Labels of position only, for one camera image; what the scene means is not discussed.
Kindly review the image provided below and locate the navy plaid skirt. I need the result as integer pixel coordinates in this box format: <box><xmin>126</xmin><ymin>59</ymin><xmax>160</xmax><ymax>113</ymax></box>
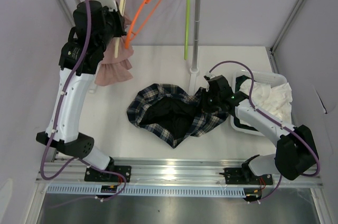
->
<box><xmin>126</xmin><ymin>83</ymin><xmax>228</xmax><ymax>149</ymax></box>

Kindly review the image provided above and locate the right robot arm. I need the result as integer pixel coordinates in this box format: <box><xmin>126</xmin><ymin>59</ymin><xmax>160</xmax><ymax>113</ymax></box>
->
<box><xmin>202</xmin><ymin>76</ymin><xmax>320</xmax><ymax>184</ymax></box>

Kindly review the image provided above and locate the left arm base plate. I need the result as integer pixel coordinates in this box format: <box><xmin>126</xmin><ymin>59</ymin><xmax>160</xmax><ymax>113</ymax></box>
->
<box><xmin>84</xmin><ymin>158</ymin><xmax>132</xmax><ymax>183</ymax></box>

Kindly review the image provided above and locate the green plastic hanger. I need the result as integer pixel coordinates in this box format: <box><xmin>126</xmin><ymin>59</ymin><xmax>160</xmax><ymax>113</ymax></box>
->
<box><xmin>184</xmin><ymin>0</ymin><xmax>190</xmax><ymax>61</ymax></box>

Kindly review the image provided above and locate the dark green garment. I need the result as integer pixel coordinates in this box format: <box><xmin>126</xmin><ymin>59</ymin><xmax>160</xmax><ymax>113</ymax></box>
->
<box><xmin>235</xmin><ymin>75</ymin><xmax>252</xmax><ymax>95</ymax></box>

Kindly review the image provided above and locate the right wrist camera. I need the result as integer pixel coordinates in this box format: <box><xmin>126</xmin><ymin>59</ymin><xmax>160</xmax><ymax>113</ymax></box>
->
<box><xmin>204</xmin><ymin>72</ymin><xmax>216</xmax><ymax>81</ymax></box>

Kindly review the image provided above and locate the white laundry basket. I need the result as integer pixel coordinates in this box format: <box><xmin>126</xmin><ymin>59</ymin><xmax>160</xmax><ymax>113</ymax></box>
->
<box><xmin>230</xmin><ymin>70</ymin><xmax>287</xmax><ymax>136</ymax></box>

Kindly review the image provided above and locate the white crumpled garment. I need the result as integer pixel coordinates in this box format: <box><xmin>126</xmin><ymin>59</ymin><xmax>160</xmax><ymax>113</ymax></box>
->
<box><xmin>252</xmin><ymin>82</ymin><xmax>293</xmax><ymax>123</ymax></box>

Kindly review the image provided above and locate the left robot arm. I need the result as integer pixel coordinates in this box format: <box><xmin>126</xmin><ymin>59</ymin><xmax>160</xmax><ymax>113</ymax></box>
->
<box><xmin>36</xmin><ymin>0</ymin><xmax>126</xmax><ymax>182</ymax></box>

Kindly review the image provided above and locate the pink pleated skirt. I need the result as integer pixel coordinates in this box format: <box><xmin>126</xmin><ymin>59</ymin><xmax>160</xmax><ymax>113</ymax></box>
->
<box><xmin>94</xmin><ymin>10</ymin><xmax>134</xmax><ymax>87</ymax></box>

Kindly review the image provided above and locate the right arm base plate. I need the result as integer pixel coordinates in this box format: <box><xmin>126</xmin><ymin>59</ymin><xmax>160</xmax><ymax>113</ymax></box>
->
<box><xmin>219</xmin><ymin>155</ymin><xmax>273</xmax><ymax>185</ymax></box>

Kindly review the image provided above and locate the slotted cable duct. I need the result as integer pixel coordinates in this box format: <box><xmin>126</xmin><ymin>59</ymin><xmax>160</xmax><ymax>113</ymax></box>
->
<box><xmin>47</xmin><ymin>184</ymin><xmax>246</xmax><ymax>198</ymax></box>

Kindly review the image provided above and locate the aluminium mounting rail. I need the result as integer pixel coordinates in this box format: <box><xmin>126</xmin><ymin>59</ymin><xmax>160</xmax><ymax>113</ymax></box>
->
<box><xmin>44</xmin><ymin>158</ymin><xmax>323</xmax><ymax>189</ymax></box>

